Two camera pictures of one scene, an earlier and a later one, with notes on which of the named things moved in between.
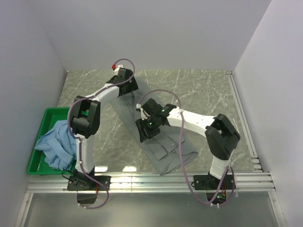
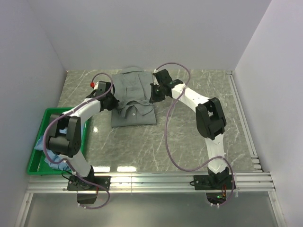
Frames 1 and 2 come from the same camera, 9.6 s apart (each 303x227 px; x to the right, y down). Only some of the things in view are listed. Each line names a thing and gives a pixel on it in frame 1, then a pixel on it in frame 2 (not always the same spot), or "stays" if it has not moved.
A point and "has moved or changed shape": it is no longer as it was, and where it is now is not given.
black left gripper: [133, 86] → [114, 103]
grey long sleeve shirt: [164, 149] has moved or changed shape
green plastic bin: [38, 164] stays
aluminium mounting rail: [251, 183] stays
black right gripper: [142, 124] → [155, 99]
